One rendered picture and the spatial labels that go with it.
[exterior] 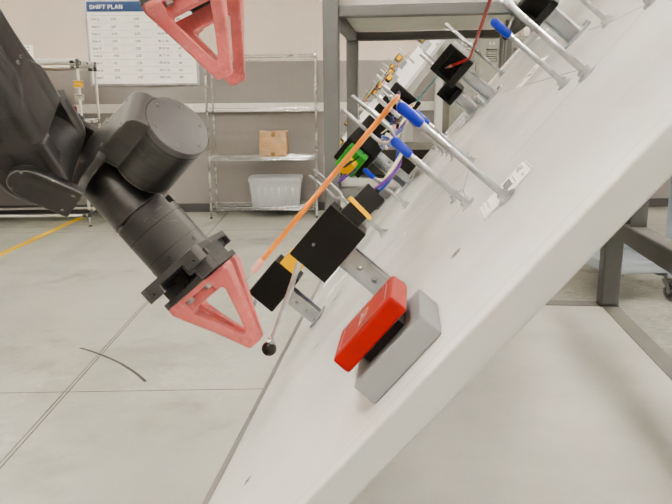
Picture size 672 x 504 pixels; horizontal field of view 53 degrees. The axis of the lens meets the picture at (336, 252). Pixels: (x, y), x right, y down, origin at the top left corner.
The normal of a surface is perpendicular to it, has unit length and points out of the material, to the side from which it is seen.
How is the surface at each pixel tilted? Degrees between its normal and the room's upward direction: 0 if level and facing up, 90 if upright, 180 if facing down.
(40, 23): 90
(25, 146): 129
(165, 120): 53
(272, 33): 90
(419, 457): 0
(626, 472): 0
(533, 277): 90
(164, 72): 90
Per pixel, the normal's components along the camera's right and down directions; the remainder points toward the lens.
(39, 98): 0.99, -0.11
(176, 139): 0.64, -0.49
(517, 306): -0.11, 0.21
